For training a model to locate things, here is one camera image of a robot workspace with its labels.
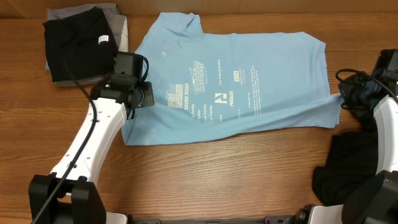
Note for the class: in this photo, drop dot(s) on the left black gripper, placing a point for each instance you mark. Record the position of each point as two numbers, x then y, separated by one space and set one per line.
148 97

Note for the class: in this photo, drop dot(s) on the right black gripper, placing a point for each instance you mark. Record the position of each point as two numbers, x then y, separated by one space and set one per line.
344 89

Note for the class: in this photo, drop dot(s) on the light blue printed t-shirt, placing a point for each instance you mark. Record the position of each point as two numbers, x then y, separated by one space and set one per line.
211 86

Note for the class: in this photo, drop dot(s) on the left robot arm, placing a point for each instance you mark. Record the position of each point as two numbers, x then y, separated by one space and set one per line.
69 193

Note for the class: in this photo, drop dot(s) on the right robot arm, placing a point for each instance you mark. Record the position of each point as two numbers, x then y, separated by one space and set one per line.
376 200

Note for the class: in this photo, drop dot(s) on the black crumpled garment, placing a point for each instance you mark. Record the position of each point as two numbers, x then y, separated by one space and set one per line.
351 161

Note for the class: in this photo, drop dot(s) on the folded grey garment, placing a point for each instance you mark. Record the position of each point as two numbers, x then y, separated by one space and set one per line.
116 21

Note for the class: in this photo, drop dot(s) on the folded black garment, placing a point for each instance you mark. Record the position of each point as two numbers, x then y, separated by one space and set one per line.
82 45

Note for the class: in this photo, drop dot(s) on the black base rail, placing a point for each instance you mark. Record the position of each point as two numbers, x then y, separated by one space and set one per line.
281 219

